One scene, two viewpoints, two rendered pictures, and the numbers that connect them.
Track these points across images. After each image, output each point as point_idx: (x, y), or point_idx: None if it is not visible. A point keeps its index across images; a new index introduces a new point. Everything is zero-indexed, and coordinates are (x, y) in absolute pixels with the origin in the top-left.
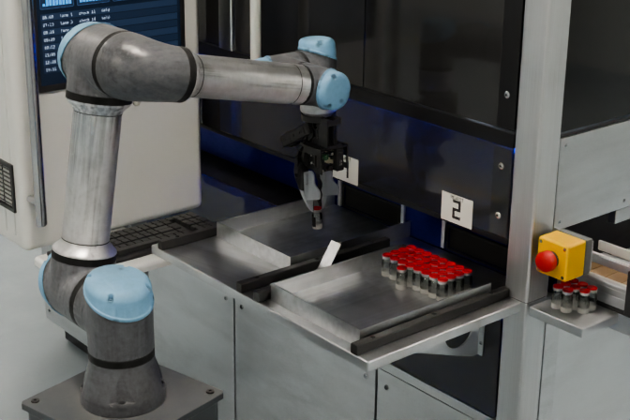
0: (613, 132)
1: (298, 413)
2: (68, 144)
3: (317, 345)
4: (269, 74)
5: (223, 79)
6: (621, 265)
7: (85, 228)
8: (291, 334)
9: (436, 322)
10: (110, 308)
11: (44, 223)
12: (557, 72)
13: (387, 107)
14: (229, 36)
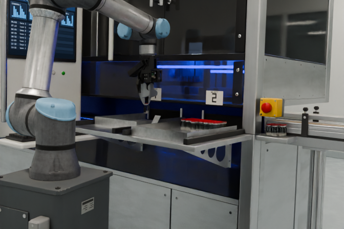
0: (280, 62)
1: (127, 224)
2: (19, 86)
3: (138, 185)
4: (135, 9)
5: (115, 2)
6: (295, 114)
7: (37, 78)
8: (124, 183)
9: (218, 137)
10: (52, 112)
11: (5, 120)
12: (263, 22)
13: (176, 59)
14: (95, 49)
